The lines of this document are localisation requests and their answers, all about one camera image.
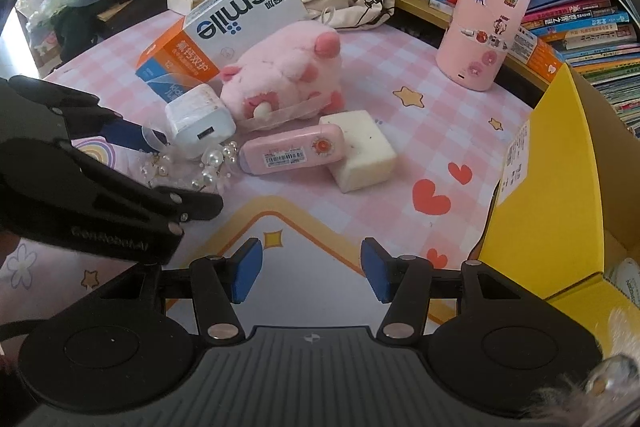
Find pink plastic case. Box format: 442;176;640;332
239;124;347;178

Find row of colourful books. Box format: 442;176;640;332
372;0;640;138

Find white charger adapter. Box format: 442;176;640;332
165;83;237;158

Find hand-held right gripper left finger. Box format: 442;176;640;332
117;238;264;342

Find yellow cardboard box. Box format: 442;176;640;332
472;64;640;348

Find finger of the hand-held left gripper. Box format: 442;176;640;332
147;187;224;224
7;75;169;154

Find fuzzy grey sleeve cuff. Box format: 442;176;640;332
537;307;640;427

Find white toothbrush box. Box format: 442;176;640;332
182;0;308;70

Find pink checkered desktop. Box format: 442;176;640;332
0;2;551;343

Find beige sponge block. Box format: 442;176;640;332
319;109;398;194

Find pink plush pig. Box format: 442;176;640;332
220;23;346;130

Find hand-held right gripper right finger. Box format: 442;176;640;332
360;237;508;342

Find pink sticker-covered cylinder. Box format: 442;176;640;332
435;0;537;92

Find pearl hair accessory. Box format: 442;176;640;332
142;124;241;195

